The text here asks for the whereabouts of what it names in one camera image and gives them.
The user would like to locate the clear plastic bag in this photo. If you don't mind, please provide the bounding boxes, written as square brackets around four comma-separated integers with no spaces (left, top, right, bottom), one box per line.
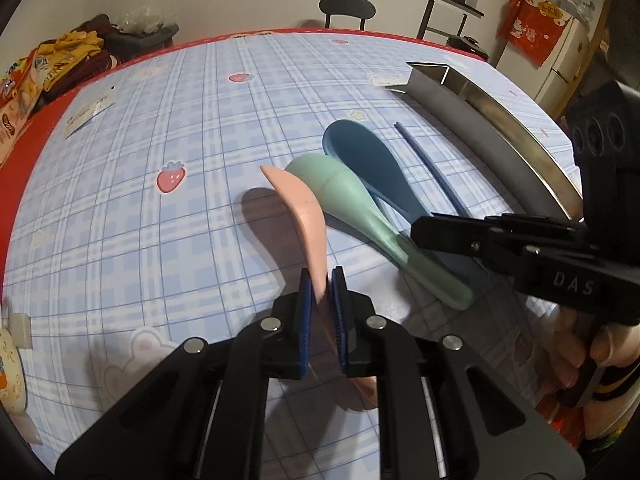
[117,5,171,31]

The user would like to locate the black metal frame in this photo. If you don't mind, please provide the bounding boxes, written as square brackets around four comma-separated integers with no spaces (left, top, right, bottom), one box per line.
[417,0,468,41]

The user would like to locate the red printed cloth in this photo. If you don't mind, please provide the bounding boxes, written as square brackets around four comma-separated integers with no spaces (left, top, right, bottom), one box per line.
[498,0,571,67]

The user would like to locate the small white card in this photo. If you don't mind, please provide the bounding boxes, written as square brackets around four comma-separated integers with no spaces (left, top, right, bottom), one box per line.
[65,92,117,138]

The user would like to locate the snack packets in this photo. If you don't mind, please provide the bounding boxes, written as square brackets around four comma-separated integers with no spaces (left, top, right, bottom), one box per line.
[0,105,36,161]

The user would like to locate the white table clip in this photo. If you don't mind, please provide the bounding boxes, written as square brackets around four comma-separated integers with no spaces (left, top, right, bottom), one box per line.
[10,312,32,348]

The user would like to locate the orange snack bag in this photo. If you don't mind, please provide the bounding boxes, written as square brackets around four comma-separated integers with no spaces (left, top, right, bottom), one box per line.
[0,60,43,111]

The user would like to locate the stainless steel utensil tray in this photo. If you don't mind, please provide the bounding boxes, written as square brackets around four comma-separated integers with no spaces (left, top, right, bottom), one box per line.
[385,61,586,221]

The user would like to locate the pink spoon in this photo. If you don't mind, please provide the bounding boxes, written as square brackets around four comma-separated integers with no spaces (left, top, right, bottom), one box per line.
[260,164,378,413]

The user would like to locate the wooden door frame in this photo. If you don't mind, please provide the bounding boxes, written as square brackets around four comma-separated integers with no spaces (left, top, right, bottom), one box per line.
[590,0,616,61]

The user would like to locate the blue spoon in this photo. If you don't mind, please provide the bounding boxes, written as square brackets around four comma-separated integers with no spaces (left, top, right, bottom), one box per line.
[322,120,481,286]

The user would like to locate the person's right hand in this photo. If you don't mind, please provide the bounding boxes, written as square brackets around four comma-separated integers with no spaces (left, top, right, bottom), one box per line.
[542,305,640,391]

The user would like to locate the black round-back chair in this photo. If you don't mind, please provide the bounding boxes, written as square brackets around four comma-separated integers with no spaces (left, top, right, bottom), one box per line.
[319,0,377,31]

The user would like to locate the cream mug yellow rim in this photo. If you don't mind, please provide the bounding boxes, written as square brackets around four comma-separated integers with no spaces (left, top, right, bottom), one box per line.
[0,327,27,413]

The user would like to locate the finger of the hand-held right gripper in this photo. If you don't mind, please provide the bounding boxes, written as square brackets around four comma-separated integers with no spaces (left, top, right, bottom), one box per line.
[481,213,588,237]
[410,214,592,277]

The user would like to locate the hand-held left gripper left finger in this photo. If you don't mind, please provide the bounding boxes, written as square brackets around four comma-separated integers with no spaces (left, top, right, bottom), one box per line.
[55,267,315,480]

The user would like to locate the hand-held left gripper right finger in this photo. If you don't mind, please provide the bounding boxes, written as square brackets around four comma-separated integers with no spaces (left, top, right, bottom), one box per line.
[331,266,586,480]

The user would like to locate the grey stool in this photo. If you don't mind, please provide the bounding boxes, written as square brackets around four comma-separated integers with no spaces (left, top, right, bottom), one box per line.
[102,22,180,56]

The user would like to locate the rice cooker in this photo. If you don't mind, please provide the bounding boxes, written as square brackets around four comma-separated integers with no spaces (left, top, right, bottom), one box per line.
[446,35,491,61]

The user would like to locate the blue plaid table mat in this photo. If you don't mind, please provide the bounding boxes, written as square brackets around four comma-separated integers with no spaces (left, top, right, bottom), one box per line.
[0,35,591,480]

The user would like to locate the green spoon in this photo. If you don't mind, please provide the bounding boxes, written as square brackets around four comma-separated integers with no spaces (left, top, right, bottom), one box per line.
[285,154,473,310]

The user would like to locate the blue chopstick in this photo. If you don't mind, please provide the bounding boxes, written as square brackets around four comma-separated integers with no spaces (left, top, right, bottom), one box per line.
[395,121,473,218]

